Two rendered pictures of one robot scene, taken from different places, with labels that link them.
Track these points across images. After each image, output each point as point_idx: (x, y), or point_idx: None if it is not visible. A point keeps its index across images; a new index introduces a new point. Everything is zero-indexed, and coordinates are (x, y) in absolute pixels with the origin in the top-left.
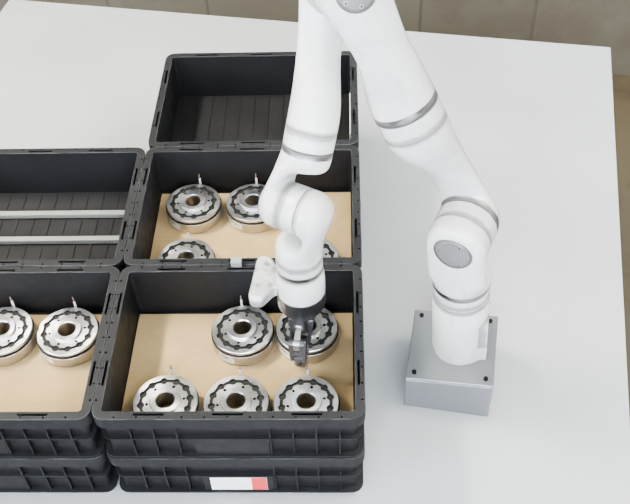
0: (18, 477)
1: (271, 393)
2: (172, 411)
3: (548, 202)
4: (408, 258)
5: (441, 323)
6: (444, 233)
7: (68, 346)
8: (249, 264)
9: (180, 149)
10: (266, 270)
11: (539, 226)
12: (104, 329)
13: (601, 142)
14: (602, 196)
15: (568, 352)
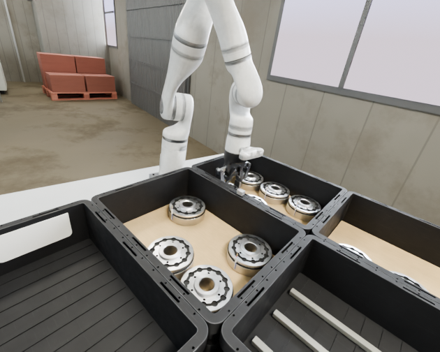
0: None
1: (255, 193)
2: (310, 175)
3: (25, 209)
4: None
5: (185, 157)
6: (193, 98)
7: (351, 250)
8: (234, 191)
9: (186, 294)
10: (247, 150)
11: (52, 207)
12: (332, 210)
13: None
14: (11, 197)
15: (133, 181)
